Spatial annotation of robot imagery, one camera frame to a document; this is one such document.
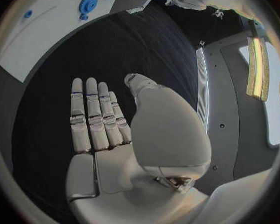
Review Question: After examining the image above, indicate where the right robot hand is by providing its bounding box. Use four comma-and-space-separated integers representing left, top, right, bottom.
65, 73, 213, 224

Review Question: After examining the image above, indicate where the white task board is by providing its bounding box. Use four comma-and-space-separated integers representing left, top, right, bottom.
0, 0, 152, 84

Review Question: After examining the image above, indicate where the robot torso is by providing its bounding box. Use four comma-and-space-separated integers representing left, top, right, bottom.
195, 39, 280, 195

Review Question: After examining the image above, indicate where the glowing light bar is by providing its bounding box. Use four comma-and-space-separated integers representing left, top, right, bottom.
245, 36, 271, 102

